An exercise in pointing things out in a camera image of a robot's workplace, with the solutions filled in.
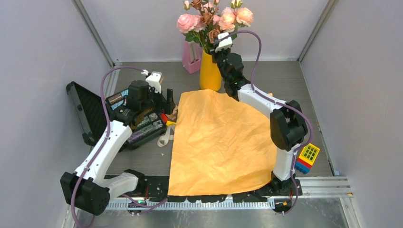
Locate yellow vase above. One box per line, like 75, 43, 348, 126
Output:
199, 51, 222, 92

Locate pink metronome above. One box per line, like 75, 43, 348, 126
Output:
182, 41, 202, 74

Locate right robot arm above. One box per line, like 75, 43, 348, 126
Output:
212, 49, 308, 196

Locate orange yellow wrapping paper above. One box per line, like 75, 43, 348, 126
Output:
168, 90, 277, 196

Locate red block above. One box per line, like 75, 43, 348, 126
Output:
160, 113, 168, 123

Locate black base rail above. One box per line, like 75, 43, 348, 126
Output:
127, 176, 302, 203

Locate wooden blocks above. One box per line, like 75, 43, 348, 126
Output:
166, 105, 178, 122

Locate brown dried flower stem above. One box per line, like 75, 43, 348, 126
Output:
198, 11, 220, 54

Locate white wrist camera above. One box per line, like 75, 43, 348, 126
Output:
214, 32, 233, 52
141, 69, 163, 94

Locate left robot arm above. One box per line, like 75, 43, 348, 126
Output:
60, 80, 175, 216

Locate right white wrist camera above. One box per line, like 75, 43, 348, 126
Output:
214, 32, 233, 52

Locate pink bud flower stem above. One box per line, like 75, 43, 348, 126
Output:
183, 0, 220, 15

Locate black open case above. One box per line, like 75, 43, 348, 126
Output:
66, 81, 167, 152

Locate colourful toy brick stack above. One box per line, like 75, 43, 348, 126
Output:
295, 143, 320, 174

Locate cream ribbon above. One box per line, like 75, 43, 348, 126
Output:
157, 124, 175, 147

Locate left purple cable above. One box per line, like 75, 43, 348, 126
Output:
69, 66, 169, 228

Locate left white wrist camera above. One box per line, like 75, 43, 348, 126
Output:
141, 69, 163, 94

